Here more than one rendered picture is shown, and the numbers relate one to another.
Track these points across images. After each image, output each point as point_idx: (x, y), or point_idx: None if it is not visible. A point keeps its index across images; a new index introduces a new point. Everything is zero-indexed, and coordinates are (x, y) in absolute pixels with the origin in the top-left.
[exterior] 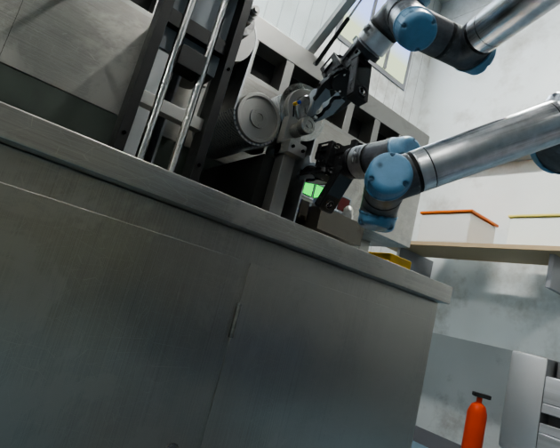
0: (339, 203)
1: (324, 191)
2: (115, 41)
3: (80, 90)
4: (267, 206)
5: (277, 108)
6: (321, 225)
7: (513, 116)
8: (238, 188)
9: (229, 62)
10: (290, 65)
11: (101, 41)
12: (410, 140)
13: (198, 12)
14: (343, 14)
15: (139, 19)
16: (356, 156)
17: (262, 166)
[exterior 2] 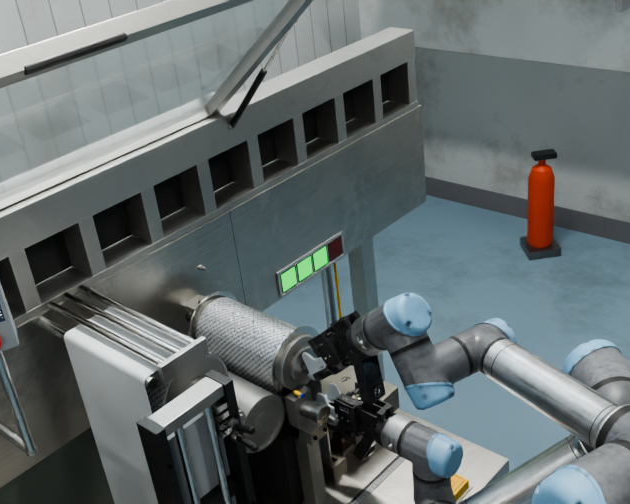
0: (329, 253)
1: (362, 449)
2: (17, 386)
3: (24, 462)
4: (309, 485)
5: (269, 379)
6: (359, 439)
7: (545, 476)
8: (259, 455)
9: (251, 498)
10: (203, 167)
11: (6, 402)
12: (449, 458)
13: (198, 484)
14: (254, 69)
15: (20, 337)
16: (393, 447)
17: (285, 452)
